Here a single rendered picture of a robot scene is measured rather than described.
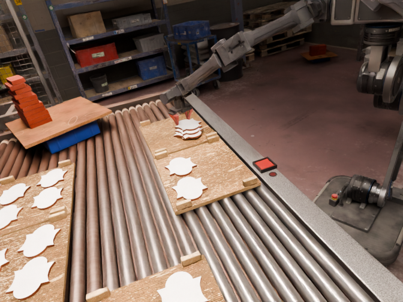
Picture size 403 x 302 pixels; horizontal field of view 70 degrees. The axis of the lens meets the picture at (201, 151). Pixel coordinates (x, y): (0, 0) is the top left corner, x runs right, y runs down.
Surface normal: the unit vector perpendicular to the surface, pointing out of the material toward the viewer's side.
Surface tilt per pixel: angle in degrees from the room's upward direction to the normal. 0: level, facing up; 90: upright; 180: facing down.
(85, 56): 90
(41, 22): 90
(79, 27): 84
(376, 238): 0
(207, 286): 0
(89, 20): 94
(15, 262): 0
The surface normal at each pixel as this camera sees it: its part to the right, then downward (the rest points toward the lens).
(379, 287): -0.15, -0.84
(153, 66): 0.40, 0.43
